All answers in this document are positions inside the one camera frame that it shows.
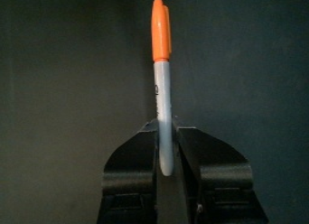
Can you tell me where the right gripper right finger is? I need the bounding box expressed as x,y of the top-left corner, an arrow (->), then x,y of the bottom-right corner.
171,115 -> 270,224

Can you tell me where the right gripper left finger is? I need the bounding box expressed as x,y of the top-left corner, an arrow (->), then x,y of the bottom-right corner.
95,118 -> 159,224

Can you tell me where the grey marker pen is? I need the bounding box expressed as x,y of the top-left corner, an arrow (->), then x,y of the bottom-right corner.
149,0 -> 176,177

